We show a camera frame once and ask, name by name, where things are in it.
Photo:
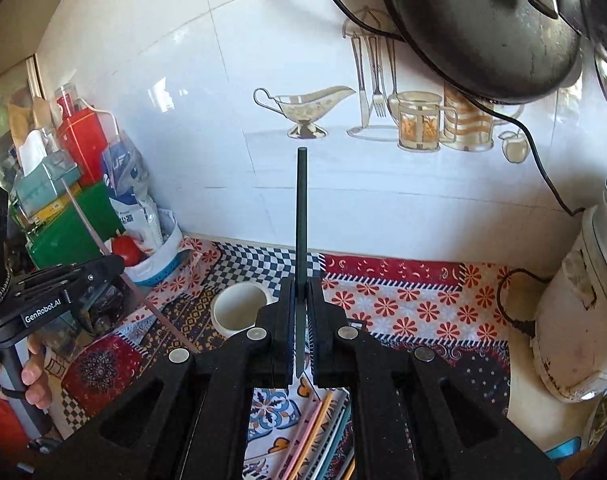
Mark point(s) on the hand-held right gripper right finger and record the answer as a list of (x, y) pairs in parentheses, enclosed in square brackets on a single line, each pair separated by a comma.
[(314, 332)]

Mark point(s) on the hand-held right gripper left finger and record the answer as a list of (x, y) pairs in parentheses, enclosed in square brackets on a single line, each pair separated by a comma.
[(287, 332)]

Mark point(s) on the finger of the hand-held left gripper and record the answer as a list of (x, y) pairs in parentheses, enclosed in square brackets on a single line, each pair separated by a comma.
[(101, 307), (91, 272)]

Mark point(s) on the white cup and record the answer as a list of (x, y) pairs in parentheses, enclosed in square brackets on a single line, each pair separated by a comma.
[(233, 316)]

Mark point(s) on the pink chopstick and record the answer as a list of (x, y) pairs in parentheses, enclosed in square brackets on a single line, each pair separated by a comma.
[(83, 215), (297, 440)]

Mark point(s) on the yellow chopstick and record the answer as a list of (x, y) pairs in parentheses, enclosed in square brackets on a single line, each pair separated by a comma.
[(350, 470), (313, 432)]

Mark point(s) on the dark green chopstick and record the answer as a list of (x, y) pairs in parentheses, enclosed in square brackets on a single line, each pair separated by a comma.
[(301, 210)]

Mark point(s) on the person's left hand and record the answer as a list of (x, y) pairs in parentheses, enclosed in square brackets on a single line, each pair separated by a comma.
[(37, 370)]

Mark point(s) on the green box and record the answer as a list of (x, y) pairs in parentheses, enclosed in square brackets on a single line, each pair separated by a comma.
[(68, 240)]

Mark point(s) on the red tomato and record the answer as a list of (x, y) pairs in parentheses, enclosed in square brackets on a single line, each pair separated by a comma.
[(126, 251)]

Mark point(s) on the white blue plastic basket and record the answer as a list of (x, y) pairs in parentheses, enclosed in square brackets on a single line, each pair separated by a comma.
[(158, 266)]

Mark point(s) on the flat yellow box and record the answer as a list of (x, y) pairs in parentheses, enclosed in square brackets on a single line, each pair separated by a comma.
[(48, 208)]

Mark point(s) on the blue white plastic bag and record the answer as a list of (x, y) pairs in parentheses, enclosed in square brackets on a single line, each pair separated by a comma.
[(128, 185)]

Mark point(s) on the patterned patchwork tablecloth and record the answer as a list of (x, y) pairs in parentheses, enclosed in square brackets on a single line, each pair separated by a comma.
[(408, 305)]

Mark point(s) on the teal tissue box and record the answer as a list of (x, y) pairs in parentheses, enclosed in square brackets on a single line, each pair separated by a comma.
[(43, 180)]

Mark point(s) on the red tin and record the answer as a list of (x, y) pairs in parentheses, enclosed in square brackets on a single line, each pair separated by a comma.
[(86, 145)]

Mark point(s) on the brown paper bag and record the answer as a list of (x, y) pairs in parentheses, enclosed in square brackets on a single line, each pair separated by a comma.
[(21, 120)]

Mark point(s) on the red label jar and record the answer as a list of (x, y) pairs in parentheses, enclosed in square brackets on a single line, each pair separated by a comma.
[(66, 102)]

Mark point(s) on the overhead cabinet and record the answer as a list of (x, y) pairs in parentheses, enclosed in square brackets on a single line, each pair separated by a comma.
[(13, 50)]

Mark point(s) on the white rice cooker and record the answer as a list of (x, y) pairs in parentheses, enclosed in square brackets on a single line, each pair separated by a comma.
[(583, 310)]

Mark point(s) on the black wok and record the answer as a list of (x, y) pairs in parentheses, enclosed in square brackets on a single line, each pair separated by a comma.
[(473, 25)]

